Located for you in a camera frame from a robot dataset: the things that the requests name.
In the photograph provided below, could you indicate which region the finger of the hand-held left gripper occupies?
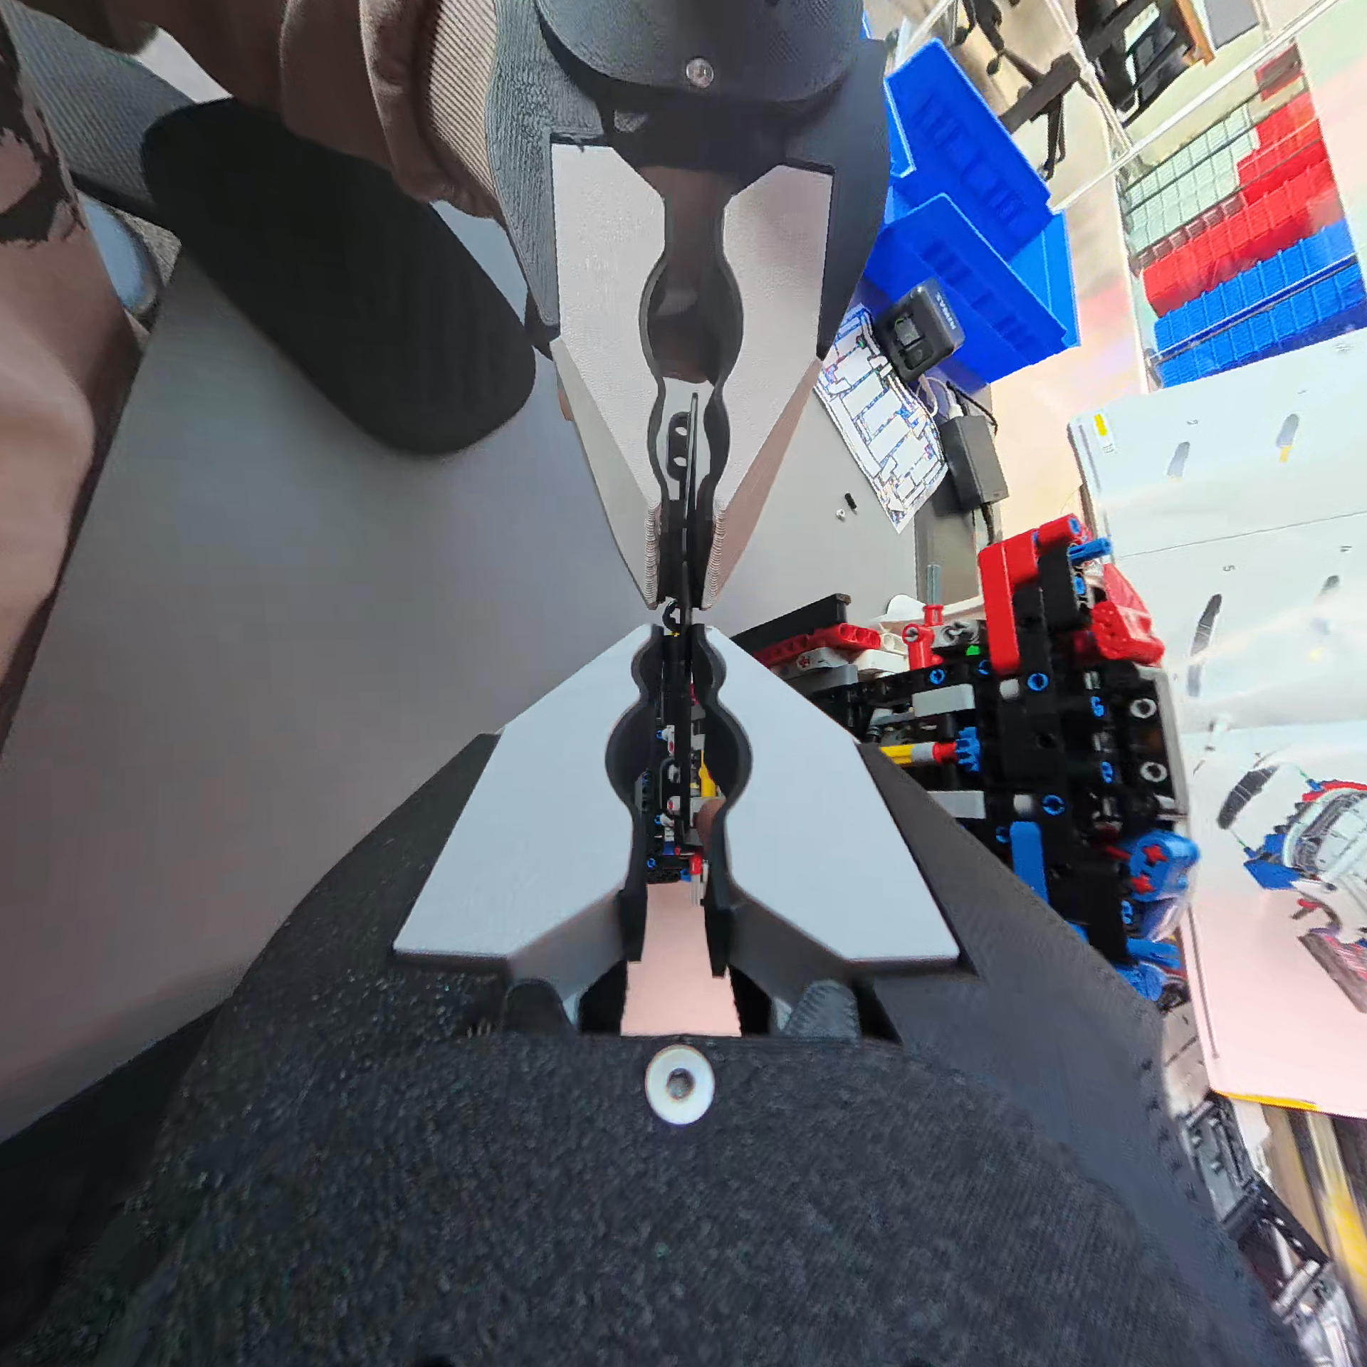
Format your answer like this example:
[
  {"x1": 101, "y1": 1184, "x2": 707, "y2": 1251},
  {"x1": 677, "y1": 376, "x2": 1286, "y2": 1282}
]
[
  {"x1": 694, "y1": 164, "x2": 839, "y2": 614},
  {"x1": 547, "y1": 137, "x2": 686, "y2": 614}
]

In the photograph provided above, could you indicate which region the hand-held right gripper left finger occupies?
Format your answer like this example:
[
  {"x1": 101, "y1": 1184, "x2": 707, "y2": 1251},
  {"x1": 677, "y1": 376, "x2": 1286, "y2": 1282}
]
[{"x1": 391, "y1": 622, "x2": 661, "y2": 1027}]

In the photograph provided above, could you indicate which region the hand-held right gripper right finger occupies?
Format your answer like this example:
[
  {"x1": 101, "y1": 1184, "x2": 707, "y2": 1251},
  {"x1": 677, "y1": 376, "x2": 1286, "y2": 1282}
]
[{"x1": 702, "y1": 622, "x2": 966, "y2": 1029}]

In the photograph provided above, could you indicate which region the toy brick race car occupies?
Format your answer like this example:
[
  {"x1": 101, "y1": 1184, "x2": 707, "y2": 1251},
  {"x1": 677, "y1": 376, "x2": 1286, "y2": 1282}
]
[{"x1": 636, "y1": 512, "x2": 1201, "y2": 1003}]

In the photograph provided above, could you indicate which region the black cube device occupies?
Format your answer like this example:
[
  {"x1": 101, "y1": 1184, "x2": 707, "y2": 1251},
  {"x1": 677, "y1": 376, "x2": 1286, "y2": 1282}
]
[{"x1": 878, "y1": 279, "x2": 969, "y2": 387}]

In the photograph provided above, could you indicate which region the sticker sheet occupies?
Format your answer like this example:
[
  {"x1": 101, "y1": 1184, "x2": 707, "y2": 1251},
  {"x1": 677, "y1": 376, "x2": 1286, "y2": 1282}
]
[{"x1": 814, "y1": 300, "x2": 955, "y2": 536}]

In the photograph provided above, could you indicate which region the blue storage bin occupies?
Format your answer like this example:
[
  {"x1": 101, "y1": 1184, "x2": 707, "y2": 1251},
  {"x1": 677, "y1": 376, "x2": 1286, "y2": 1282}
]
[
  {"x1": 885, "y1": 37, "x2": 1054, "y2": 220},
  {"x1": 858, "y1": 190, "x2": 1083, "y2": 398}
]

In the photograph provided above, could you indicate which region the black power adapter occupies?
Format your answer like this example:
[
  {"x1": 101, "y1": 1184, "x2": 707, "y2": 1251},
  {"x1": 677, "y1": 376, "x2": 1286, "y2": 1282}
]
[{"x1": 935, "y1": 413, "x2": 1013, "y2": 512}]

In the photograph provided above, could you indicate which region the shelf of coloured storage bins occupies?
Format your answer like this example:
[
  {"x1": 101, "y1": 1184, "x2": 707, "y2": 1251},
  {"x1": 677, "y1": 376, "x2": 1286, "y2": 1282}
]
[{"x1": 1113, "y1": 93, "x2": 1367, "y2": 389}]

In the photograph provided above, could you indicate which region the white booklet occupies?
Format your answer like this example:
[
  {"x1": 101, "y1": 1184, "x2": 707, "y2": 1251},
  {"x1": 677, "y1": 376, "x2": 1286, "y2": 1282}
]
[{"x1": 1066, "y1": 329, "x2": 1367, "y2": 1111}]

